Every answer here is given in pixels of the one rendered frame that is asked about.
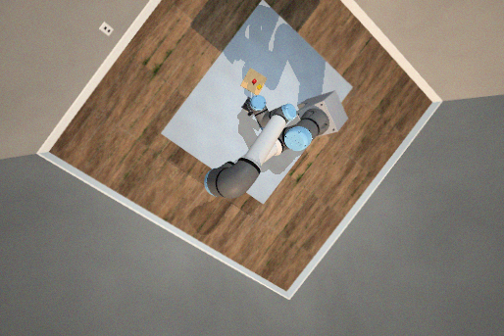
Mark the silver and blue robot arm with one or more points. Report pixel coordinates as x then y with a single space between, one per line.
233 179

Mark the tan mat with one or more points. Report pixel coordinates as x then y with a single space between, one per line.
247 81

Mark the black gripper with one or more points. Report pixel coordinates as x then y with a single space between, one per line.
244 106

